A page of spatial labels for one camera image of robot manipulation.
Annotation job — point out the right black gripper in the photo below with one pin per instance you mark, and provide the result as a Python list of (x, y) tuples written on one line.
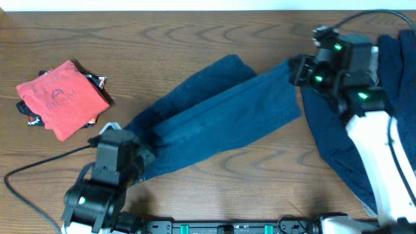
[(301, 77)]

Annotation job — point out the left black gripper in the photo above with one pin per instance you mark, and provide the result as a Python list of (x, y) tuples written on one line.
[(149, 156)]

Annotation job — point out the navy blue shorts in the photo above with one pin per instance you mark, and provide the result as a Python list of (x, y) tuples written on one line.
[(222, 107)]

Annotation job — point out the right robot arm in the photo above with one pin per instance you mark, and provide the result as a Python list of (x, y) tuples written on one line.
[(376, 138)]

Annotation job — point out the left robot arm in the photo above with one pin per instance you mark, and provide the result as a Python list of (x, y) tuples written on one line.
[(94, 204)]

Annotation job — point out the navy blue clothes pile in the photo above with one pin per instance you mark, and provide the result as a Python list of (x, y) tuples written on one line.
[(396, 71)]

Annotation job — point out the grey white garment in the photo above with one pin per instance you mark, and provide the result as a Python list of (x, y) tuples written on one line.
[(374, 65)]

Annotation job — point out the black patterned folded garment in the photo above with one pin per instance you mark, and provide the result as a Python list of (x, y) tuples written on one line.
[(36, 120)]

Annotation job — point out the red folded garment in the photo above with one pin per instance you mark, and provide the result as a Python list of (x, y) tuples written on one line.
[(64, 98)]

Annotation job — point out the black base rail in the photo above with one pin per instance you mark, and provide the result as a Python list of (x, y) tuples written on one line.
[(285, 225)]

